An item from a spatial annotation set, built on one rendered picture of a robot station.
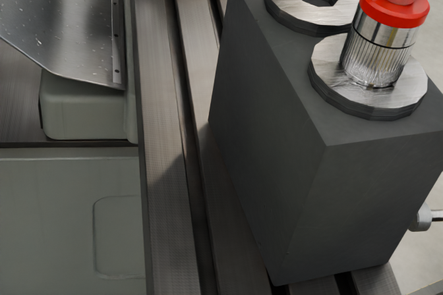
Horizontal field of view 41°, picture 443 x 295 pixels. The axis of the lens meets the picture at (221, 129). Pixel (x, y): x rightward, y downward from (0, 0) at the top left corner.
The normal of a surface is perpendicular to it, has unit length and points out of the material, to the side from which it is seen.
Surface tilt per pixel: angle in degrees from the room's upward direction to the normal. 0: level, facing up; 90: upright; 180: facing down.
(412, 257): 0
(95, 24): 16
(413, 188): 90
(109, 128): 90
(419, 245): 0
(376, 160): 90
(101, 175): 90
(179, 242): 0
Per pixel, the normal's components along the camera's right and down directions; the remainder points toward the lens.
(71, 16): 0.37, -0.69
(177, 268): 0.13, -0.71
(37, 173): 0.14, 0.71
